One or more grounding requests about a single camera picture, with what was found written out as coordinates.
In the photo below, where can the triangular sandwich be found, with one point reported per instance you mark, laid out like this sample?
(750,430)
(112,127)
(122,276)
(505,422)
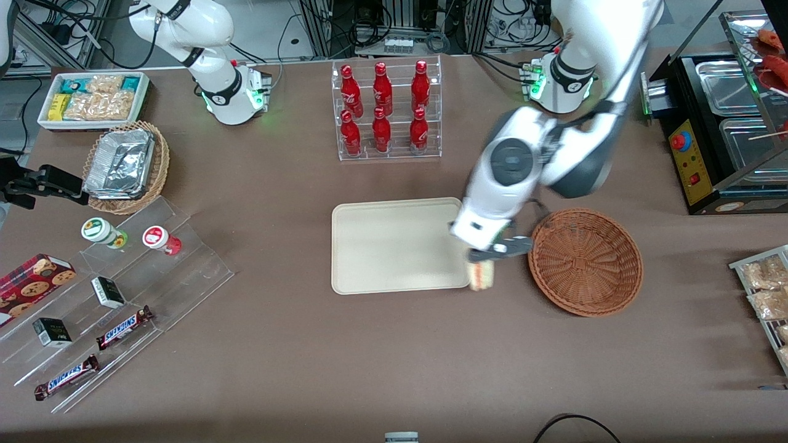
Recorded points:
(482,275)

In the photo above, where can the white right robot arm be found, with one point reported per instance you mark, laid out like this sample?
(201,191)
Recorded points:
(209,37)

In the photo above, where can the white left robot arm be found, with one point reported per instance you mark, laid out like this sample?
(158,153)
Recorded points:
(578,154)

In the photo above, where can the cream rectangular tray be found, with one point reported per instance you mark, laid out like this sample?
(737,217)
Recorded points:
(394,246)

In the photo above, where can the light wicker basket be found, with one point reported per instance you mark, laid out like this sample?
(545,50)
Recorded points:
(159,166)

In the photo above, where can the brown round wicker basket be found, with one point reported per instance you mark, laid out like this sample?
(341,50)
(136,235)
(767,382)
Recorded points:
(585,261)

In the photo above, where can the green lid jar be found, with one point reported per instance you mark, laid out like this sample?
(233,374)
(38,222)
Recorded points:
(98,230)

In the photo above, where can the stacked aluminium foil containers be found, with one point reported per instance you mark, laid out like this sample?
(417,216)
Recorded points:
(120,163)

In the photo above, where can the white snack bin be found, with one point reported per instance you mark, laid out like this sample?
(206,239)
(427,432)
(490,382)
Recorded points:
(46,120)

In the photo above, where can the yellow snack package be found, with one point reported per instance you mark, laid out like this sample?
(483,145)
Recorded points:
(58,107)

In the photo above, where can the clear large cracker bag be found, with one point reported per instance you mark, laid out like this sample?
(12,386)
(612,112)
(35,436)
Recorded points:
(98,106)

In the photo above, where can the teal snack package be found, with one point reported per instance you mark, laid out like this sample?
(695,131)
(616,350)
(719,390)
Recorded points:
(72,85)
(130,83)

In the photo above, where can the red tartan cookie box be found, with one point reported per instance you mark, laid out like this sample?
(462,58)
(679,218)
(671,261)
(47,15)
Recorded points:
(31,286)

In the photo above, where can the clear small cracker bag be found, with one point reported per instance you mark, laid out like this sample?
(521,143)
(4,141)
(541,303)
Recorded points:
(104,83)

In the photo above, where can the red lid jar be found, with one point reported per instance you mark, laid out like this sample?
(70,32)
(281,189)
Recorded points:
(157,237)

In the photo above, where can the red cola bottle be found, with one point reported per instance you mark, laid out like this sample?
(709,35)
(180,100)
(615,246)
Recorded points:
(382,89)
(420,86)
(350,92)
(418,133)
(381,134)
(351,136)

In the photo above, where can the small black box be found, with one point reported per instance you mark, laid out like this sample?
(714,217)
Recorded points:
(52,332)
(108,292)

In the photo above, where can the clear acrylic bottle rack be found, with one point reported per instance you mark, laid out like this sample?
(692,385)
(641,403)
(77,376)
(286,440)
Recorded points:
(394,144)

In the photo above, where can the clear acrylic stepped display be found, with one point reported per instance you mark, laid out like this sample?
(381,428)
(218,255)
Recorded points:
(184,277)

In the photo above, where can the Snickers chocolate bar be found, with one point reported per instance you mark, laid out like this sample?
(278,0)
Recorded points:
(66,377)
(123,328)

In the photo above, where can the white power strip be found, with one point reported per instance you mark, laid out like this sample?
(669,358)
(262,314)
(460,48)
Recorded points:
(398,45)

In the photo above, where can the grey device edge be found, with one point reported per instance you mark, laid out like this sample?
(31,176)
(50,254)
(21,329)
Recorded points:
(401,437)

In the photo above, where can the black food warmer appliance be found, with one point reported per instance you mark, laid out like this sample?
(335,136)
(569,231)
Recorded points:
(708,160)

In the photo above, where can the clear bag of pastries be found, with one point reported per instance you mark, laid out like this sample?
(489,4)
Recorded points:
(769,304)
(766,272)
(784,355)
(783,333)

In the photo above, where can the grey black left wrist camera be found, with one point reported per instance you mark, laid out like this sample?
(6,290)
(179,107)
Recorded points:
(508,247)

